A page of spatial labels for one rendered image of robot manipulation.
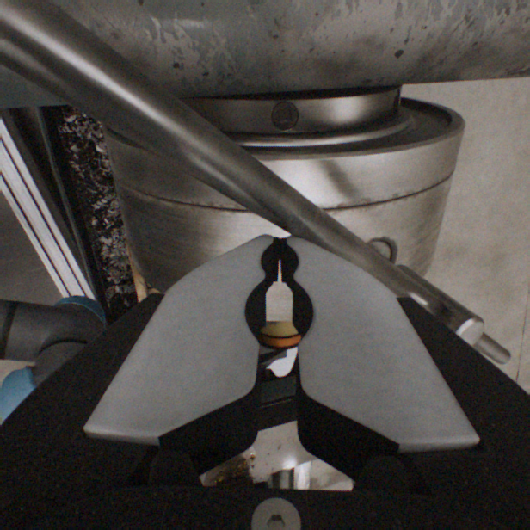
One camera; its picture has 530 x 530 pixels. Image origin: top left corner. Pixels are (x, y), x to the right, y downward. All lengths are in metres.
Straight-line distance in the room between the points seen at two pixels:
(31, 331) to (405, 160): 0.46
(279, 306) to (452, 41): 0.19
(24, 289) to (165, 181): 1.26
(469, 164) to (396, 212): 1.84
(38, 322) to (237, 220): 0.37
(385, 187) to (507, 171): 2.05
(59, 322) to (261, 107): 0.39
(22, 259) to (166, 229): 1.17
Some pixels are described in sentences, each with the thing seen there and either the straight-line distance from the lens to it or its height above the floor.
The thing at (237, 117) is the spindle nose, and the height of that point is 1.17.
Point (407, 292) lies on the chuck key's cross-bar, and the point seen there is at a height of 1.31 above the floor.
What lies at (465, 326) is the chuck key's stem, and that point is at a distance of 0.23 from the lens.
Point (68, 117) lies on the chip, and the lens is 0.91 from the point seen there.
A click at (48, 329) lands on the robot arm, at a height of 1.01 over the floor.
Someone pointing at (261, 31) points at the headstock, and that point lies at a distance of 0.20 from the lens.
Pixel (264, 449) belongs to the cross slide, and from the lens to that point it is 0.89.
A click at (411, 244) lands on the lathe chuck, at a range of 0.31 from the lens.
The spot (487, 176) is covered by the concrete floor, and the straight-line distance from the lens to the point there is 2.22.
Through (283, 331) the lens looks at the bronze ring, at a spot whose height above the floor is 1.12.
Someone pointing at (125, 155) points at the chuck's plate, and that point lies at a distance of 0.30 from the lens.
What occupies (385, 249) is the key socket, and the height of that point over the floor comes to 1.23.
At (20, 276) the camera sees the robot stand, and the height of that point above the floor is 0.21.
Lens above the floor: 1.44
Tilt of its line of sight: 55 degrees down
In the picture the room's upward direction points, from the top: 149 degrees clockwise
